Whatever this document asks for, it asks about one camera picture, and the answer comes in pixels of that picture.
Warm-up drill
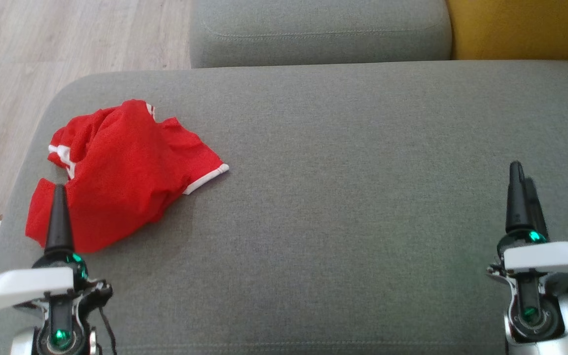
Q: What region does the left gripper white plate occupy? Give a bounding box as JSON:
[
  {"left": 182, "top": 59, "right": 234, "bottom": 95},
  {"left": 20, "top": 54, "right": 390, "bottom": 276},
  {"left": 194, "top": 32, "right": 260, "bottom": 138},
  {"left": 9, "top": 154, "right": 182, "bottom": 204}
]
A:
[{"left": 0, "top": 184, "right": 113, "bottom": 317}]

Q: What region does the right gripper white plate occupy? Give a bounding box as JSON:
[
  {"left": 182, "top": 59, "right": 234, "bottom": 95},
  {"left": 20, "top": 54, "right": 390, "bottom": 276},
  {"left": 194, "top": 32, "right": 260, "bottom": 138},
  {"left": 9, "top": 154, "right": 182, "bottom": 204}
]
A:
[{"left": 486, "top": 161, "right": 568, "bottom": 281}]

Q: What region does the red white-trimmed t-shirt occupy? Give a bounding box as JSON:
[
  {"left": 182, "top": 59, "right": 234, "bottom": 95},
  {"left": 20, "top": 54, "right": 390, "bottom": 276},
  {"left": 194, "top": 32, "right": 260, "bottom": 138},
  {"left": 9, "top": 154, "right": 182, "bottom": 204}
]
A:
[{"left": 25, "top": 99, "right": 230, "bottom": 253}]

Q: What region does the yellow sofa cushion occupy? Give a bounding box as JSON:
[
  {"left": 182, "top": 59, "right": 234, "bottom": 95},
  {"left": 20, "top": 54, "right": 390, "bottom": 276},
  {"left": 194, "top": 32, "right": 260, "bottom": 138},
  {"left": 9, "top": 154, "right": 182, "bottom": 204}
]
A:
[{"left": 446, "top": 0, "right": 568, "bottom": 62}]

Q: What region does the grey fabric sofa seat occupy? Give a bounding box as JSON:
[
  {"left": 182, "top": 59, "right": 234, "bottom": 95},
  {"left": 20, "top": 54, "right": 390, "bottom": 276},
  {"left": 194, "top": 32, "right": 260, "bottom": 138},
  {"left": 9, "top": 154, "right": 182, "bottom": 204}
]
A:
[{"left": 0, "top": 60, "right": 568, "bottom": 355}]

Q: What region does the grey sofa cushion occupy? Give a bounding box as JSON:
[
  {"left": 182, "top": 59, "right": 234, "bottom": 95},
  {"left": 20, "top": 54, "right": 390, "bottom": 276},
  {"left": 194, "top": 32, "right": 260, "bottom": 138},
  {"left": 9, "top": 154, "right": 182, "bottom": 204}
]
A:
[{"left": 190, "top": 0, "right": 452, "bottom": 69}]

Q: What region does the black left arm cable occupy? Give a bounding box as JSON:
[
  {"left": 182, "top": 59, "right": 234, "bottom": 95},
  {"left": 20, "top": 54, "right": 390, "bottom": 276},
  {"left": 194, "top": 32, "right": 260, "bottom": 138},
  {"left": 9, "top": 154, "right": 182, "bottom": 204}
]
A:
[{"left": 97, "top": 305, "right": 118, "bottom": 355}]

